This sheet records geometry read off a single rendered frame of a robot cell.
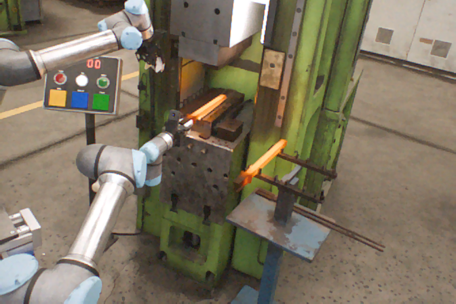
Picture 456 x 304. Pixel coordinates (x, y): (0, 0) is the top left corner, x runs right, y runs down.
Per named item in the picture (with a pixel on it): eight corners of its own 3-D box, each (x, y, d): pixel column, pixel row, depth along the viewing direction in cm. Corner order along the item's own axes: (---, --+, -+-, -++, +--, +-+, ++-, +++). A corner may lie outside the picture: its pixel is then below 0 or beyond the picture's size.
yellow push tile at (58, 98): (65, 106, 204) (66, 91, 204) (48, 105, 204) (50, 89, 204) (66, 107, 206) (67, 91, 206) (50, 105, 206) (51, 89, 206)
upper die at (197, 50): (216, 66, 190) (219, 45, 186) (178, 55, 197) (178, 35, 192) (251, 45, 225) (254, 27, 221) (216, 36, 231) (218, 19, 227)
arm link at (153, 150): (136, 163, 172) (136, 144, 168) (151, 151, 181) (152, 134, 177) (153, 168, 169) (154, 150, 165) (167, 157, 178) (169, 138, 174)
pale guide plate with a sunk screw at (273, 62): (277, 89, 196) (283, 53, 188) (259, 85, 198) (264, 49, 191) (279, 88, 197) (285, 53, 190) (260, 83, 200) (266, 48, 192)
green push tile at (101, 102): (107, 110, 205) (109, 95, 205) (92, 109, 205) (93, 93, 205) (108, 111, 207) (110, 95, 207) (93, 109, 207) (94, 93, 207)
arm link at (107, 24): (103, 28, 150) (131, 15, 153) (93, 20, 158) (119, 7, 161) (112, 47, 155) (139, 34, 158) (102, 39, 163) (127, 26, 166)
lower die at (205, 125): (210, 136, 206) (212, 120, 203) (174, 124, 213) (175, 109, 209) (243, 106, 241) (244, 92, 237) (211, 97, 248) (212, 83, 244)
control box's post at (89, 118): (96, 245, 261) (88, 78, 211) (90, 243, 262) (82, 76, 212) (100, 241, 264) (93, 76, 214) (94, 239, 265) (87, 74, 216)
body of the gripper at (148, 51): (138, 63, 178) (129, 41, 169) (148, 49, 183) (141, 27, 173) (153, 67, 176) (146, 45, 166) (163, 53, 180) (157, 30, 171)
